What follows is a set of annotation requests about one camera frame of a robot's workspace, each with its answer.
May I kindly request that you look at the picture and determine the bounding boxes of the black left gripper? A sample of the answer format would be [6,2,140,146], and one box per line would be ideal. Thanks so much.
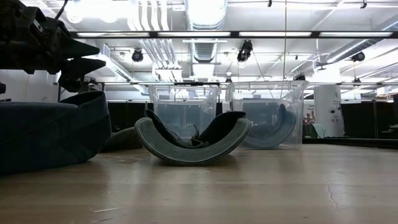
[0,0,106,93]

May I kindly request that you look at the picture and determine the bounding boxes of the dark blue baseball cap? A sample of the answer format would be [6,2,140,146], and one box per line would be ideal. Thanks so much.
[239,124,280,149]
[248,104,298,147]
[0,90,112,175]

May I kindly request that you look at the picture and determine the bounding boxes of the black partition panel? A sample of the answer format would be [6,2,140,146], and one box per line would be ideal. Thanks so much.
[340,100,398,140]
[106,101,150,133]

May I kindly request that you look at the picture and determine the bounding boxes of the white ceiling pipes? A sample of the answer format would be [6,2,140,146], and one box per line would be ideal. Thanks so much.
[127,0,184,83]

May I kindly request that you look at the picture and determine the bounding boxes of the clear plastic bin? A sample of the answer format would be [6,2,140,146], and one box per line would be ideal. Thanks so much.
[225,80,310,150]
[147,84,222,141]

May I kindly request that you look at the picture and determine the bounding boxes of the pale green cloth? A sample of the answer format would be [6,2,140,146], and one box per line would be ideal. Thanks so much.
[312,123,326,139]

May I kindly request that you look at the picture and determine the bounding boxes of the white round column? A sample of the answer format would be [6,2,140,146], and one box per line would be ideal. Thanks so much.
[313,84,345,138]

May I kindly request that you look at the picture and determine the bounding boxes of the white rectangular air duct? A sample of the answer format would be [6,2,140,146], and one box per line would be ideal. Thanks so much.
[90,42,135,82]

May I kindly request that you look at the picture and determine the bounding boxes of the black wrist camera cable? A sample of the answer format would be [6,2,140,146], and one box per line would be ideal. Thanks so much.
[55,0,68,20]

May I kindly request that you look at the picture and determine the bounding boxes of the silver spiral ventilation duct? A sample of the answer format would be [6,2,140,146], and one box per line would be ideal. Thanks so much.
[183,0,228,65]

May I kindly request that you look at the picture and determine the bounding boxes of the thin hanging cord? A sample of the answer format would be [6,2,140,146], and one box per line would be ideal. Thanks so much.
[282,0,289,82]

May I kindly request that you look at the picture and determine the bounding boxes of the colourful wall poster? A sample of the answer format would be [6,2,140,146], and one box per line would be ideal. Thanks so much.
[303,103,315,125]

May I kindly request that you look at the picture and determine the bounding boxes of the silver slanted ceiling duct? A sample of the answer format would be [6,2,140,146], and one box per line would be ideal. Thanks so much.
[323,14,398,65]

